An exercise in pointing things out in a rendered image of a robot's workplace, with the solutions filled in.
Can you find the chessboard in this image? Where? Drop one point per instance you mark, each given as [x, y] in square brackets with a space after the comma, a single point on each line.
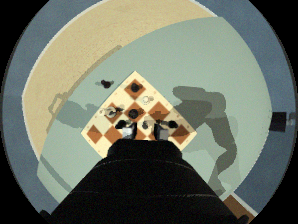
[100, 132]

